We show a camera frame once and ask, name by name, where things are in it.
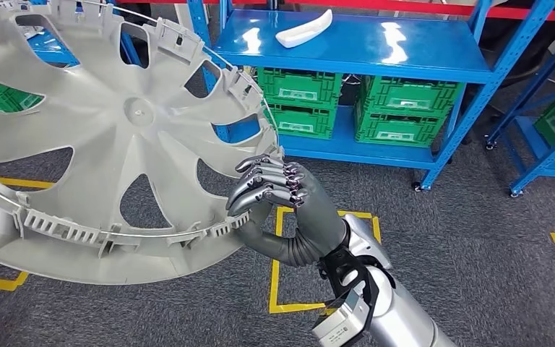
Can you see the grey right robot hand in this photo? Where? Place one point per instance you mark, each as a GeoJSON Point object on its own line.
{"type": "Point", "coordinates": [318, 215]}

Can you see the silver plastic wheel hubcap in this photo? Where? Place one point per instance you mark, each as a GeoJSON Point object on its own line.
{"type": "Point", "coordinates": [114, 143]}

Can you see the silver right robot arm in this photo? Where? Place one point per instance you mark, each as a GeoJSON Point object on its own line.
{"type": "Point", "coordinates": [368, 239]}

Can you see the white curved plastic part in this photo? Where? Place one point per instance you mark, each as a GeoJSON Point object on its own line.
{"type": "Point", "coordinates": [301, 32]}

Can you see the red barrier belt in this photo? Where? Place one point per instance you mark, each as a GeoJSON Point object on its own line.
{"type": "Point", "coordinates": [450, 9]}

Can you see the black office chair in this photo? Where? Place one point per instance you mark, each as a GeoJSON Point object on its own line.
{"type": "Point", "coordinates": [531, 52]}

